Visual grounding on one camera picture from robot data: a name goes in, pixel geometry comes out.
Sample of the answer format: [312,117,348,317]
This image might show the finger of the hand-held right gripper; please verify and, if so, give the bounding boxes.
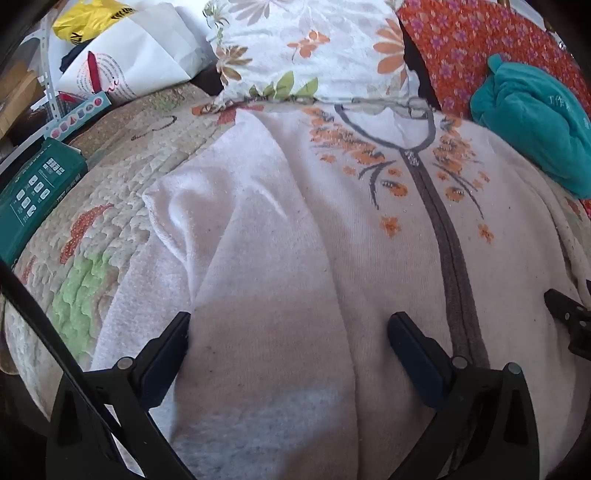
[544,288,591,358]

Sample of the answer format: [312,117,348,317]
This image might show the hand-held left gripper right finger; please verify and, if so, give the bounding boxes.
[387,311,541,480]

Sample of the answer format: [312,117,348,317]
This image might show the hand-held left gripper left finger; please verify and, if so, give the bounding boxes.
[46,311,192,480]

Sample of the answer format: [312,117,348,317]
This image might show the pale pink zip cardigan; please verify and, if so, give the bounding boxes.
[92,99,591,480]

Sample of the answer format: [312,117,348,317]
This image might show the teal fleece cloth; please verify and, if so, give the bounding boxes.
[470,54,591,199]

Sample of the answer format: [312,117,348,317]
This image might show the patchwork quilt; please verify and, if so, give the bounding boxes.
[0,80,591,421]

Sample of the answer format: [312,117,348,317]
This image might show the green cardboard box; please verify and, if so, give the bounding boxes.
[0,137,88,266]

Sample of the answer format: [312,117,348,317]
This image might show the colourful long flat box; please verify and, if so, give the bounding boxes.
[44,90,114,141]

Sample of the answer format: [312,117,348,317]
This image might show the red floral pillow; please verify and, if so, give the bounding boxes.
[397,0,591,217]

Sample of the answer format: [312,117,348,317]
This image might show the perforated metal strip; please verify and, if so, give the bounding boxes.
[39,14,63,125]

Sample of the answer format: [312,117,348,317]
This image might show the white paper bag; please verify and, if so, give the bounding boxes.
[48,0,218,104]

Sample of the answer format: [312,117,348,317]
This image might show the yellow plastic bag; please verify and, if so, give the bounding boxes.
[52,0,137,44]

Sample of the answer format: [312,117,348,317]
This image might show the floral print pillow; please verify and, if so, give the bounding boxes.
[203,0,421,104]

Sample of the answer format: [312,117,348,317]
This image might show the black cable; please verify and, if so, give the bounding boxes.
[0,263,195,480]

